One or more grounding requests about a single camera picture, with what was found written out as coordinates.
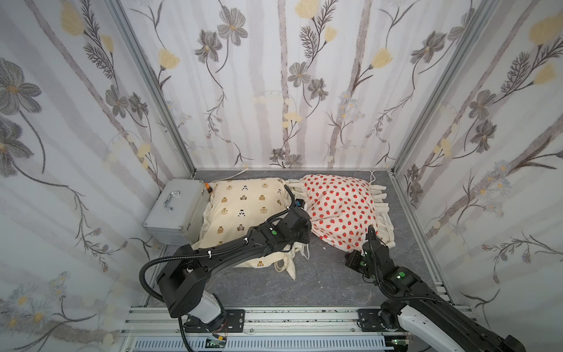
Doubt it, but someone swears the strawberry print ruffled pillow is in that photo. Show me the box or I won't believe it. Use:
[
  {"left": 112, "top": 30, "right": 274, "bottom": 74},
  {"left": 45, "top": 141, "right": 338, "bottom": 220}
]
[{"left": 289, "top": 174, "right": 396, "bottom": 252}]

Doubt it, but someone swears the cream animal print pillow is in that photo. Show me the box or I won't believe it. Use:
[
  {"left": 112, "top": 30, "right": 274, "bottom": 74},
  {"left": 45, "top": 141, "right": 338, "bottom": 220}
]
[{"left": 193, "top": 177, "right": 311, "bottom": 281}]

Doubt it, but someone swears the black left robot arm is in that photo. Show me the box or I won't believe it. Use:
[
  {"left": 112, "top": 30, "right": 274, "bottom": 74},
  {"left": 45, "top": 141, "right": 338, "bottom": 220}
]
[{"left": 139, "top": 186, "right": 312, "bottom": 351}]

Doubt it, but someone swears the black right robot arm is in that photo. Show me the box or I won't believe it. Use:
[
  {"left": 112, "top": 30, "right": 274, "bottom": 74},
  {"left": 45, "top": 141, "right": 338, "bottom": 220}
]
[{"left": 345, "top": 231, "right": 526, "bottom": 351}]

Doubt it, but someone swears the silver metal case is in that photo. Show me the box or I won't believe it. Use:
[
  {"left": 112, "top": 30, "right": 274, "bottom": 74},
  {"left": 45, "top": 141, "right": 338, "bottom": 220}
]
[{"left": 143, "top": 179, "right": 210, "bottom": 246}]

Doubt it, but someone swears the white cord on floor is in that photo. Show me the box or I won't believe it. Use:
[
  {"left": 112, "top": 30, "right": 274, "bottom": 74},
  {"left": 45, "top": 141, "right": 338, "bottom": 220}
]
[{"left": 210, "top": 164, "right": 252, "bottom": 183}]

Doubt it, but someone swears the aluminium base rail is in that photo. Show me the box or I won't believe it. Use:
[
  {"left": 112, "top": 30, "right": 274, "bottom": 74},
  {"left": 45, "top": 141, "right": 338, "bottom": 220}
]
[{"left": 118, "top": 307, "right": 480, "bottom": 352}]

